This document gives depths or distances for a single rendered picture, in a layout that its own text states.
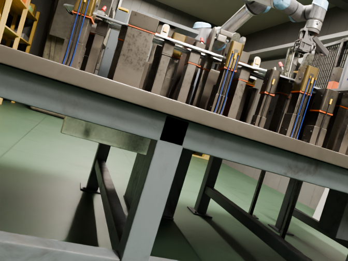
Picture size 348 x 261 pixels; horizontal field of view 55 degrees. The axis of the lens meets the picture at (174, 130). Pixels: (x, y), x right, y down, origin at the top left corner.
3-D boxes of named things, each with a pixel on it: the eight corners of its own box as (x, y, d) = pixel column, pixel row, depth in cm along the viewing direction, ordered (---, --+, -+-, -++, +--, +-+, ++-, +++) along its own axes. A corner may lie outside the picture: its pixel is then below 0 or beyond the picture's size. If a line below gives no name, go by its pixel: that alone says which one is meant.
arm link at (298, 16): (286, 2, 175) (303, -1, 166) (300, 11, 181) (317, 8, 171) (281, 16, 175) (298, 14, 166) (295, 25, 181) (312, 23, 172)
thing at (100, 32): (81, 79, 155) (98, 18, 154) (82, 80, 160) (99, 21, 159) (91, 82, 156) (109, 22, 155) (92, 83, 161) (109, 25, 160)
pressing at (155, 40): (60, 1, 142) (61, -2, 142) (69, 15, 165) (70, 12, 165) (343, 97, 164) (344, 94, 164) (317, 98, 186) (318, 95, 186)
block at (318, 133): (310, 149, 148) (330, 87, 147) (297, 146, 160) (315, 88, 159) (325, 154, 149) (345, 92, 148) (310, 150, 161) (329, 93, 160)
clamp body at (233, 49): (209, 118, 142) (233, 38, 141) (203, 117, 154) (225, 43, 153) (223, 122, 143) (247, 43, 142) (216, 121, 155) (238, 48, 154)
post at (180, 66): (164, 106, 183) (186, 35, 182) (164, 106, 188) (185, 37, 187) (173, 109, 184) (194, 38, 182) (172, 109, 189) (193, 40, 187)
